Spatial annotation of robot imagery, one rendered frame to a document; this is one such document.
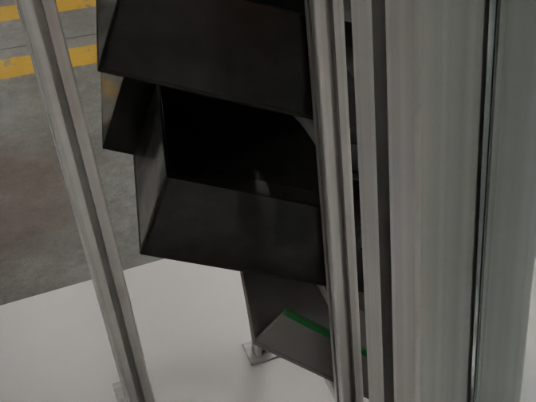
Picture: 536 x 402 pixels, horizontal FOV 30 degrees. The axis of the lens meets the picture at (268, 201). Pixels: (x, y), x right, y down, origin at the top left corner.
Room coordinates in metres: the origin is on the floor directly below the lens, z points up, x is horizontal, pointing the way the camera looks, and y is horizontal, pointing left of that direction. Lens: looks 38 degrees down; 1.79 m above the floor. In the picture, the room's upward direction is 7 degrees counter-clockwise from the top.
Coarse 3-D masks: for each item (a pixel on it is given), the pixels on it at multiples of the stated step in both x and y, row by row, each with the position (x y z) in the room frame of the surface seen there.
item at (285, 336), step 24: (264, 288) 0.66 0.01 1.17; (288, 288) 0.68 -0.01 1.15; (312, 288) 0.70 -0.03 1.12; (264, 312) 0.63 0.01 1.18; (288, 312) 0.58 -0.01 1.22; (312, 312) 0.66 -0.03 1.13; (360, 312) 0.71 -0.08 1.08; (264, 336) 0.58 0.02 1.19; (288, 336) 0.58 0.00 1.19; (312, 336) 0.58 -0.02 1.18; (288, 360) 0.58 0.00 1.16; (312, 360) 0.58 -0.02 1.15
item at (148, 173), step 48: (192, 96) 0.70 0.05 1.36; (144, 144) 0.67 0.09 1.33; (192, 144) 0.70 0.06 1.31; (240, 144) 0.70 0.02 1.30; (288, 144) 0.71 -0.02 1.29; (144, 192) 0.62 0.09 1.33; (192, 192) 0.57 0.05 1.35; (240, 192) 0.58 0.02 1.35; (288, 192) 0.70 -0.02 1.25; (144, 240) 0.57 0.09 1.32; (192, 240) 0.57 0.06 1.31; (240, 240) 0.58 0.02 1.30; (288, 240) 0.58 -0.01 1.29
